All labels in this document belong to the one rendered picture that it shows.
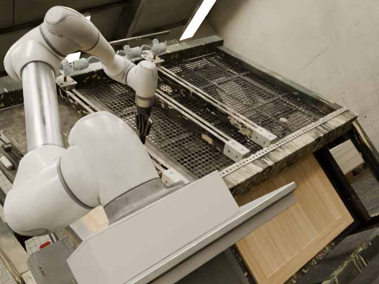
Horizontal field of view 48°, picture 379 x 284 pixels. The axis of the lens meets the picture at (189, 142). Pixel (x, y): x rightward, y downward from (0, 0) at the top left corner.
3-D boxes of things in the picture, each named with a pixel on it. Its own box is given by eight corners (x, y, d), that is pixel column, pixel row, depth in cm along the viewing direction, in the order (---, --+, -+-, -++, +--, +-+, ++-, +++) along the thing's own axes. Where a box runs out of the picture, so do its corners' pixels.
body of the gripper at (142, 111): (156, 105, 201) (154, 121, 206) (145, 97, 205) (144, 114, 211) (144, 110, 196) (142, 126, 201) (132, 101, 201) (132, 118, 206)
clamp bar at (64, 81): (175, 200, 191) (181, 158, 177) (46, 88, 256) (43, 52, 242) (191, 191, 197) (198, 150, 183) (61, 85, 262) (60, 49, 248)
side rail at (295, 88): (331, 123, 280) (336, 109, 274) (214, 60, 340) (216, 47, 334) (337, 120, 285) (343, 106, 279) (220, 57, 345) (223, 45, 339)
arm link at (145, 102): (146, 87, 203) (146, 97, 206) (131, 91, 197) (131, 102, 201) (158, 94, 198) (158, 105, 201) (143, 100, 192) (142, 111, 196)
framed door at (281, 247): (264, 298, 211) (267, 297, 210) (209, 202, 219) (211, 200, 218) (351, 221, 267) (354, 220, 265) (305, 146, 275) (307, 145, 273)
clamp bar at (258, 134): (265, 151, 232) (276, 115, 218) (135, 66, 297) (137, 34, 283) (276, 146, 238) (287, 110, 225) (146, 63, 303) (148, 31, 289)
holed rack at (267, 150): (153, 214, 175) (153, 213, 175) (149, 210, 177) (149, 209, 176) (348, 109, 277) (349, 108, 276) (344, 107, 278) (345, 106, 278)
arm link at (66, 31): (92, 15, 152) (62, 36, 154) (60, -11, 135) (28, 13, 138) (105, 43, 147) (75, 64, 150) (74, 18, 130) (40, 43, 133)
